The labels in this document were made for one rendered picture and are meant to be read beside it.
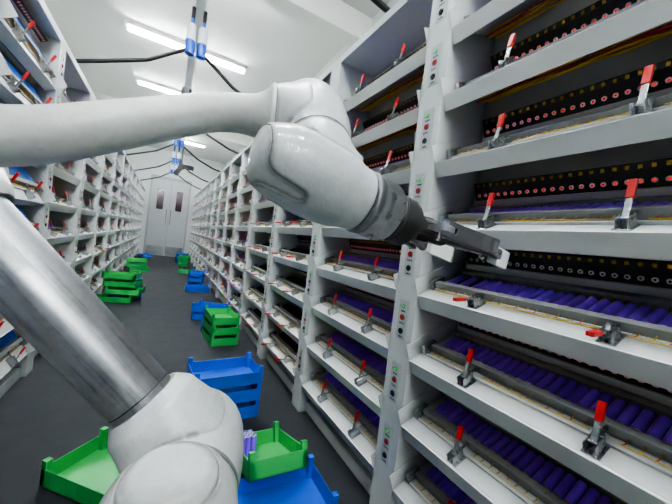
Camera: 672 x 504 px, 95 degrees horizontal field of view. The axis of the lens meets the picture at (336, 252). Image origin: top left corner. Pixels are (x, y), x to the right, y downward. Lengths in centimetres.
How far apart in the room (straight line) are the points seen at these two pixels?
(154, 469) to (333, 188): 38
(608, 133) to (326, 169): 56
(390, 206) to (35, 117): 40
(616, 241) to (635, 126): 20
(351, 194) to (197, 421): 42
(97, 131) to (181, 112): 10
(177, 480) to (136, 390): 20
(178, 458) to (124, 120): 40
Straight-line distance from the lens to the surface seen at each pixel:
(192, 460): 47
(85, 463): 154
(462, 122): 111
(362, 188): 39
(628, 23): 86
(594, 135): 78
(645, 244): 71
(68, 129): 46
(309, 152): 36
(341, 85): 173
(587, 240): 73
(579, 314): 77
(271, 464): 122
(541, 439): 81
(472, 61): 120
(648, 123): 76
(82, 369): 61
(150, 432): 59
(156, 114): 48
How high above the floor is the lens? 85
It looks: 1 degrees down
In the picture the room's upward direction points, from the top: 7 degrees clockwise
